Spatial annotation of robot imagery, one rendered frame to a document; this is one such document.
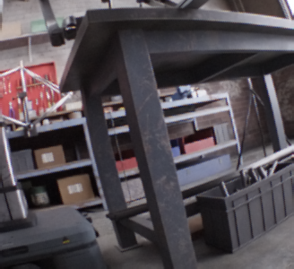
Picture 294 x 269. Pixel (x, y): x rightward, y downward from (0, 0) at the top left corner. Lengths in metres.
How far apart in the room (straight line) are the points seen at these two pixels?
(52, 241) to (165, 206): 0.44
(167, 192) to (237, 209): 0.37
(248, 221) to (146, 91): 0.65
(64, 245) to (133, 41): 0.72
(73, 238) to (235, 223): 0.60
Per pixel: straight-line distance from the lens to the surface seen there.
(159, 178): 0.78
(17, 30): 3.25
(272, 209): 1.22
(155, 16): 0.82
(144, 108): 0.78
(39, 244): 1.02
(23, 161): 2.43
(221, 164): 3.08
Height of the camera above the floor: 0.50
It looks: 4 degrees up
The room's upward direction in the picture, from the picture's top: 13 degrees counter-clockwise
